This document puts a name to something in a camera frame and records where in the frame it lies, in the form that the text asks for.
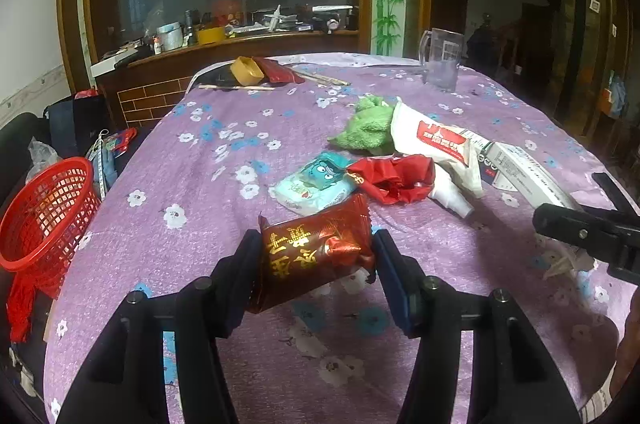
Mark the light blue tissue pack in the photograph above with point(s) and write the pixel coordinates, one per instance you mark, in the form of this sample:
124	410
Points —
310	189

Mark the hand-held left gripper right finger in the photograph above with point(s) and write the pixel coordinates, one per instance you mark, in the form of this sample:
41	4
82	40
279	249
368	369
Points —
395	279

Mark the white round container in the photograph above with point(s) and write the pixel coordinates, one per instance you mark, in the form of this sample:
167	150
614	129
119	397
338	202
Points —
170	36

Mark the purple floral tablecloth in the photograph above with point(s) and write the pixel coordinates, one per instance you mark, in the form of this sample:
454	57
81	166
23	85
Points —
200	184

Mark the dark red packet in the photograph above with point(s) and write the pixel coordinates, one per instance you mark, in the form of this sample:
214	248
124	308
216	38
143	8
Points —
280	71

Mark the wooden glass cabinet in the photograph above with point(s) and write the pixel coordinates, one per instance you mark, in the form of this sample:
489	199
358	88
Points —
150	73

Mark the clear glass mug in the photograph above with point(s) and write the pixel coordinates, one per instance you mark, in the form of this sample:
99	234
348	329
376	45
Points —
442	58

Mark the dark blue bag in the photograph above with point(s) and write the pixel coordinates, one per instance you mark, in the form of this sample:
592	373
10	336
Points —
70	123

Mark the white plastic bag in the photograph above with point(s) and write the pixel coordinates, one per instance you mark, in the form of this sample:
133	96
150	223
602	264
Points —
42	158

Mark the white patterned ribbon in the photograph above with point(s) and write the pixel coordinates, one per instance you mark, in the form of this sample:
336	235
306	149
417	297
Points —
103	168

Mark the person's right forearm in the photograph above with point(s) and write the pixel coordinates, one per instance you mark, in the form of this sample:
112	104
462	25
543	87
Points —
627	354

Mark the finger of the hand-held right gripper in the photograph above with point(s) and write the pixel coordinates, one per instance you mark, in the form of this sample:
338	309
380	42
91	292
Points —
570	224
612	191

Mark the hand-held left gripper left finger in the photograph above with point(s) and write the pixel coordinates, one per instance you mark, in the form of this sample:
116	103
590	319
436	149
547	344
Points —
240	274

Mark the white wet wipes pack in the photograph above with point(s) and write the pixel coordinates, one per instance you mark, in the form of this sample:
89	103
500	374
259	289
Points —
430	138

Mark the white cardboard box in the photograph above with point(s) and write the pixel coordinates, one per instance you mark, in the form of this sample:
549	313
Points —
525	174

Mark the white flat box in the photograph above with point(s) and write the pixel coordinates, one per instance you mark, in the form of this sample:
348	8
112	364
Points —
115	62

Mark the black pouch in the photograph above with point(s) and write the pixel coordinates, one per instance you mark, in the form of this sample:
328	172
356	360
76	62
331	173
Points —
222	77

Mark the red blue package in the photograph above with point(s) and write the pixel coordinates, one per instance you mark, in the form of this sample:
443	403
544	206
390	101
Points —
121	141

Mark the crumpled red wrapper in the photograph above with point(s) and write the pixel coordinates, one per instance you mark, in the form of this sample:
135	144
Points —
395	176

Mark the wooden chopsticks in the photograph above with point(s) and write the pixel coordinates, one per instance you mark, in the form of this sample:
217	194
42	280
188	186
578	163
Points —
325	78
235	87

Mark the red gold snack wrapper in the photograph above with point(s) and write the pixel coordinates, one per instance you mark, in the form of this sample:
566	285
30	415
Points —
310	254

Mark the green towel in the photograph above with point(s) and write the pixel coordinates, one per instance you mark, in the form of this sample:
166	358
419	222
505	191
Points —
367	128

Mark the red plastic basket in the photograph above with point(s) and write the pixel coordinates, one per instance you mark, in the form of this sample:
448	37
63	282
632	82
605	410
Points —
50	204

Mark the red plastic bag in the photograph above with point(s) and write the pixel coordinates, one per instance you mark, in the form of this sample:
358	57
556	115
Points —
86	93

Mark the yellow container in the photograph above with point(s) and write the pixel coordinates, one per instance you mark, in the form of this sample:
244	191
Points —
210	35

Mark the yellow tape roll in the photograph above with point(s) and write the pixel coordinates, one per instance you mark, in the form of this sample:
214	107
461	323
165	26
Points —
245	71

